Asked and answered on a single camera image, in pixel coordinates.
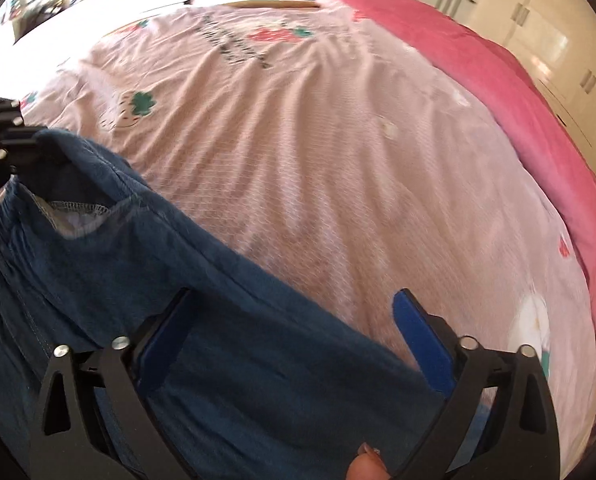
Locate cream wardrobe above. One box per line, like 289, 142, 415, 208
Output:
420, 0, 596, 173

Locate blue denim pants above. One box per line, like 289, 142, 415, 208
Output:
0, 128, 485, 480

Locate pink quilt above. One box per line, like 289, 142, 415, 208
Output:
316, 0, 596, 333

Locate pink strawberry print bedsheet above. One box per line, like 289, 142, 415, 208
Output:
0, 8, 596, 479

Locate right hand with red nails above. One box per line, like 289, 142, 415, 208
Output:
346, 442, 390, 480

